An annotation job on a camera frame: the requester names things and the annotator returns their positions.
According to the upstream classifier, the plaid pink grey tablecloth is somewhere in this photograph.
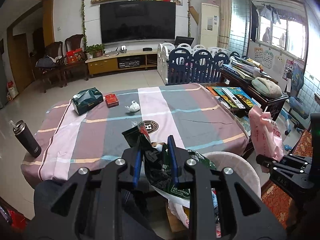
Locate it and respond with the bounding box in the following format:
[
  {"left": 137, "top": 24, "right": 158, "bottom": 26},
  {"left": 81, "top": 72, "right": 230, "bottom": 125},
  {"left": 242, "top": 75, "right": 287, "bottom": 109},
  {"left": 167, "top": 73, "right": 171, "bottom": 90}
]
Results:
[{"left": 21, "top": 83, "right": 248, "bottom": 187}]

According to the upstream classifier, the stack of books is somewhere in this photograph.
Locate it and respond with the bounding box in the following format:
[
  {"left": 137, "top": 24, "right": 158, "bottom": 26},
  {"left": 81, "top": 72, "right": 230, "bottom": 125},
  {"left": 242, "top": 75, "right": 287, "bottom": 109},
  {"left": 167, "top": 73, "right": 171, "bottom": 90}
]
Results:
[{"left": 221, "top": 56, "right": 263, "bottom": 81}]

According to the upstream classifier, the crumpled white tissue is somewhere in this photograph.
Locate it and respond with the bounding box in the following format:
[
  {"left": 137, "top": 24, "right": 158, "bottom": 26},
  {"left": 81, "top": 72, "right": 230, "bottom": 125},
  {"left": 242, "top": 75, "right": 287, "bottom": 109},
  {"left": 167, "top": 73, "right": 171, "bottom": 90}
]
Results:
[{"left": 125, "top": 100, "right": 140, "bottom": 113}]

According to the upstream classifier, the blue child desk chair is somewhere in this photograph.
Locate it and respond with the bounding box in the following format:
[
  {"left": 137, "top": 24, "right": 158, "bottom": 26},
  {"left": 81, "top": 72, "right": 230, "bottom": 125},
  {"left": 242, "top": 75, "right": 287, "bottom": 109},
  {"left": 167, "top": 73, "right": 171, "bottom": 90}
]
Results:
[{"left": 280, "top": 62, "right": 310, "bottom": 135}]

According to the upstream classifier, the potted green plant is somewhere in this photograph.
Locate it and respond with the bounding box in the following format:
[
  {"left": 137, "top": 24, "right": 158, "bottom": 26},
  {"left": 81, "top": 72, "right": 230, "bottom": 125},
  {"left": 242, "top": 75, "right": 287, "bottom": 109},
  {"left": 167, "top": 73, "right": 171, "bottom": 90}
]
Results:
[{"left": 86, "top": 44, "right": 105, "bottom": 60}]

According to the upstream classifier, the black thermos bottle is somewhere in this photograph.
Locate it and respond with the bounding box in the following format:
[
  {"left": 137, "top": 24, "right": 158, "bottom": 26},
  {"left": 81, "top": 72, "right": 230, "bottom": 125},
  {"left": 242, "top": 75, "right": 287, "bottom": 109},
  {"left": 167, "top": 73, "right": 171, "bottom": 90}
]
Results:
[{"left": 9, "top": 120, "right": 42, "bottom": 158}]

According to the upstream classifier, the red gold patterned sofa cushion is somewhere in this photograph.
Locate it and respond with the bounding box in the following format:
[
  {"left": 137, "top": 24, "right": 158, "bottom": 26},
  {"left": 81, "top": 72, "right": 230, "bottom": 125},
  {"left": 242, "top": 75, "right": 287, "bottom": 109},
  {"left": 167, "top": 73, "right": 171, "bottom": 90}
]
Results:
[{"left": 260, "top": 129, "right": 313, "bottom": 230}]

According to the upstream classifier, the dark wooden armchair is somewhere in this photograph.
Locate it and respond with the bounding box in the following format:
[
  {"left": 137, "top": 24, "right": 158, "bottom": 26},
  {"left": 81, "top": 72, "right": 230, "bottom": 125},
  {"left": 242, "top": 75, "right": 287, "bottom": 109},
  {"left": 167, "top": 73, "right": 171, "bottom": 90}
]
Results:
[
  {"left": 36, "top": 41, "right": 65, "bottom": 93},
  {"left": 63, "top": 34, "right": 89, "bottom": 81}
]

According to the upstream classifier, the dark green nut bag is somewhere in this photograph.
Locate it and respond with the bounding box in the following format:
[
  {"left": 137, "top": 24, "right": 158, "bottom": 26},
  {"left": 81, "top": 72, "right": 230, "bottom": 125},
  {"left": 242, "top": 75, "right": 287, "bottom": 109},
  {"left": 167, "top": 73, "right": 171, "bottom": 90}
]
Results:
[{"left": 122, "top": 124, "right": 216, "bottom": 200}]

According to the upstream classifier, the dark wooden armchair right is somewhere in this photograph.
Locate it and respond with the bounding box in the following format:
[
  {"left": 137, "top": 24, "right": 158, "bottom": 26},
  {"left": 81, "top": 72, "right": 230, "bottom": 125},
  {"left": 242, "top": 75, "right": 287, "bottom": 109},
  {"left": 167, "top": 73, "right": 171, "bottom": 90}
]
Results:
[{"left": 63, "top": 34, "right": 89, "bottom": 81}]

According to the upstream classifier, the white standing air conditioner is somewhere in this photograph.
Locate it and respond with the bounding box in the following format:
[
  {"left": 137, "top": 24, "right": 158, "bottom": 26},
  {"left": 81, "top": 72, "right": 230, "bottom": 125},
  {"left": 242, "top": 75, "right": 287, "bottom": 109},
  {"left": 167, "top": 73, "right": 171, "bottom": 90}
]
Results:
[{"left": 198, "top": 3, "right": 220, "bottom": 48}]

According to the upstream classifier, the small red box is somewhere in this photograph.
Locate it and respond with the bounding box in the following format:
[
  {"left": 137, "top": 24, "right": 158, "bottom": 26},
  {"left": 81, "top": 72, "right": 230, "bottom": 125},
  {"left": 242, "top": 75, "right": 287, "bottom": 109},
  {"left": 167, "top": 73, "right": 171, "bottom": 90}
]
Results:
[{"left": 105, "top": 93, "right": 119, "bottom": 108}]

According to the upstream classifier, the wooden tv cabinet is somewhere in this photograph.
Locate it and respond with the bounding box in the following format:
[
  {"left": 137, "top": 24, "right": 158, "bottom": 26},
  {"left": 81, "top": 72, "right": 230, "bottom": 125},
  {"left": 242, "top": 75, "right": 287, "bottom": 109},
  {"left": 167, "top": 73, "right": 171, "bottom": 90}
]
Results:
[{"left": 86, "top": 50, "right": 157, "bottom": 76}]

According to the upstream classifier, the small black monitor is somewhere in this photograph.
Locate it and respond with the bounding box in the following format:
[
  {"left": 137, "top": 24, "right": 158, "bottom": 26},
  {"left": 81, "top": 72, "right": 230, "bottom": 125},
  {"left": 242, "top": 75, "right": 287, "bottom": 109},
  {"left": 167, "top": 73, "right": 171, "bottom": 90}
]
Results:
[{"left": 174, "top": 36, "right": 194, "bottom": 47}]

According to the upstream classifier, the white lined trash basket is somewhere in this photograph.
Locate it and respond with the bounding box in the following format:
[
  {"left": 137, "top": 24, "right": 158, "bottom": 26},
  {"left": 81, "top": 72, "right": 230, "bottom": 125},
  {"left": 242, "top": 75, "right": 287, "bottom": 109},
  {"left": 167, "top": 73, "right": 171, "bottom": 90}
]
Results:
[{"left": 164, "top": 151, "right": 262, "bottom": 238}]

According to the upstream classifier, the beige striped curtain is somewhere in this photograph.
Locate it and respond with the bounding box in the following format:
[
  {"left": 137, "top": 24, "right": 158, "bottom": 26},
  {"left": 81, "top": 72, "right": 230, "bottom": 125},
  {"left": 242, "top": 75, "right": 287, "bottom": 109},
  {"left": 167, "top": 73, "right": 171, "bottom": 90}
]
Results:
[{"left": 215, "top": 0, "right": 232, "bottom": 49}]

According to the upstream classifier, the white tv remote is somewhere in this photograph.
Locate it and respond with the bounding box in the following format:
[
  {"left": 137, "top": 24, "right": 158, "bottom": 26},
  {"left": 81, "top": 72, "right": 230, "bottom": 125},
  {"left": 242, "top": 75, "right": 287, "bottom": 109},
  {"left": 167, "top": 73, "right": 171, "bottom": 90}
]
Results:
[{"left": 222, "top": 87, "right": 245, "bottom": 109}]

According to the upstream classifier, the pink plastic bag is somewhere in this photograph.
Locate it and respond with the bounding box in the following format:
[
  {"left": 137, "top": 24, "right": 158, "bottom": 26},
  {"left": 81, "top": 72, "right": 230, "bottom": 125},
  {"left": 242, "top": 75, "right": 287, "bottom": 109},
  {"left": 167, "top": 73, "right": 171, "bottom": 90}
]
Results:
[{"left": 248, "top": 105, "right": 284, "bottom": 162}]

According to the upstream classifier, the dark wooden armchair left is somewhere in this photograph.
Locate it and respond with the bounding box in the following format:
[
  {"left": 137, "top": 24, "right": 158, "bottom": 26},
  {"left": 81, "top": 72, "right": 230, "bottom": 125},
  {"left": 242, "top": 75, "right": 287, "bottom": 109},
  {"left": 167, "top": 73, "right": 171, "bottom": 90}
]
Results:
[{"left": 36, "top": 41, "right": 65, "bottom": 93}]

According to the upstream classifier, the dark wooden side table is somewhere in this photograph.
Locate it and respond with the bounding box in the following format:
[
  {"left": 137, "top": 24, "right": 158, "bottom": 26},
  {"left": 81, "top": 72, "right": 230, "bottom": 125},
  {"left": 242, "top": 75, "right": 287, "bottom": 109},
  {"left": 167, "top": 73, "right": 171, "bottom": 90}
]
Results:
[{"left": 220, "top": 67, "right": 289, "bottom": 122}]

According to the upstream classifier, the colourful picture book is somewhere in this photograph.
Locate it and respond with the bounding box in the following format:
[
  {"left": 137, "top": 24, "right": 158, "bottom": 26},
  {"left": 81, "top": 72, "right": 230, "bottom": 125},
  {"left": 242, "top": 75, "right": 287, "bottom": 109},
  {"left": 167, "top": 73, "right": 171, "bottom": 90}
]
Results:
[{"left": 206, "top": 86, "right": 260, "bottom": 111}]

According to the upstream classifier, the dark green tissue pack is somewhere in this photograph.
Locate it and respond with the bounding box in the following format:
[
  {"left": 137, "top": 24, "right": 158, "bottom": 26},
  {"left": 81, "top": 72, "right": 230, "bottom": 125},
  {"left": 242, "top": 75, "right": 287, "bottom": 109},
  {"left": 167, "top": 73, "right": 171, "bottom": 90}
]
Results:
[{"left": 72, "top": 87, "right": 104, "bottom": 115}]

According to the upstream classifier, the green grey cushion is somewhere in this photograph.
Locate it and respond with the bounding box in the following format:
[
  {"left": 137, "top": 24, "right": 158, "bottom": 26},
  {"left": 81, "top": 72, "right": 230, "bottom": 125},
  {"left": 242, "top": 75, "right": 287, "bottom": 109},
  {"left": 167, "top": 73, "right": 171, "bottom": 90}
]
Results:
[{"left": 251, "top": 77, "right": 282, "bottom": 99}]

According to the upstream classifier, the blue white baby fence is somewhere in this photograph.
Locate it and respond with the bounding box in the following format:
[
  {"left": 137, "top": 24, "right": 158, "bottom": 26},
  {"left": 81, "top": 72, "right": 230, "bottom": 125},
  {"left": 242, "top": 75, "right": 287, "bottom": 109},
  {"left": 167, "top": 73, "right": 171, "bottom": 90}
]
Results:
[{"left": 157, "top": 42, "right": 248, "bottom": 85}]

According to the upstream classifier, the large black television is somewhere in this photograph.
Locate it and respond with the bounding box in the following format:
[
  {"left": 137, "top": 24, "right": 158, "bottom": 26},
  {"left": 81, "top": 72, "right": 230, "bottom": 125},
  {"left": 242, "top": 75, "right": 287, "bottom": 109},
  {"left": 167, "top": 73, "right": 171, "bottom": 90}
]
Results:
[{"left": 100, "top": 1, "right": 176, "bottom": 43}]

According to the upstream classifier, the red gift box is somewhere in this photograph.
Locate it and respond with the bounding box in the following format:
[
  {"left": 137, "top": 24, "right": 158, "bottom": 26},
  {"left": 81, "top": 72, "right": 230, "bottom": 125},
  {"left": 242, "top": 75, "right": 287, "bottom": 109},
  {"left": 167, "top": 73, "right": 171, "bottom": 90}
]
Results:
[{"left": 66, "top": 48, "right": 85, "bottom": 65}]

